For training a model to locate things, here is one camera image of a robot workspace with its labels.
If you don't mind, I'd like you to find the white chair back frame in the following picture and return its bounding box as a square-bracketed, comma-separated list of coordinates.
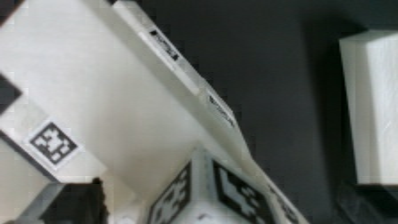
[0, 0, 309, 224]

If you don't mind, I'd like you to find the small white tagged cube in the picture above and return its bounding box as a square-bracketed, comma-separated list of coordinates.
[145, 148, 277, 224]

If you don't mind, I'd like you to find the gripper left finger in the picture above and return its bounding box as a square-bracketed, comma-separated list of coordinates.
[14, 178, 108, 224]

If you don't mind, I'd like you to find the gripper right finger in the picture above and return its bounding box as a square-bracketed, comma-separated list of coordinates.
[336, 183, 398, 224]

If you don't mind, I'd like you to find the white right fence bar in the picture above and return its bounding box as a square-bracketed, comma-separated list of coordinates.
[339, 30, 398, 185]

